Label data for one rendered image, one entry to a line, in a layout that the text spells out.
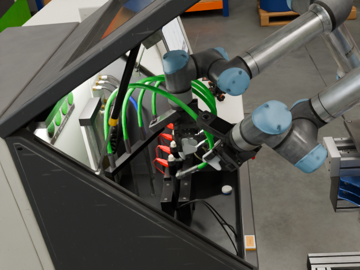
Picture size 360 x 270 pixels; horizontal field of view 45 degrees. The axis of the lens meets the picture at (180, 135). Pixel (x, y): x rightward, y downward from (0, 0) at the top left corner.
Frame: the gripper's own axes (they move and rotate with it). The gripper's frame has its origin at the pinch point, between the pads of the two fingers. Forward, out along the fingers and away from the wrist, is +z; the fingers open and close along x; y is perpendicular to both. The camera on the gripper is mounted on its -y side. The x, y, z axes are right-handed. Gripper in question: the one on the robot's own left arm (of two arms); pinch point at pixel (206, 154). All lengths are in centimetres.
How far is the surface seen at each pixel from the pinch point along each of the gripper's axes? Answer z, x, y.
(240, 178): 27.2, 17.6, 18.2
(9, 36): 32, -3, -75
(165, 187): 33.4, -2.4, 0.5
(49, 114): -3.4, -25.1, -36.9
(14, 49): 20, -10, -65
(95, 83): 33, 7, -44
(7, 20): 320, 126, -220
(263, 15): 300, 377, -30
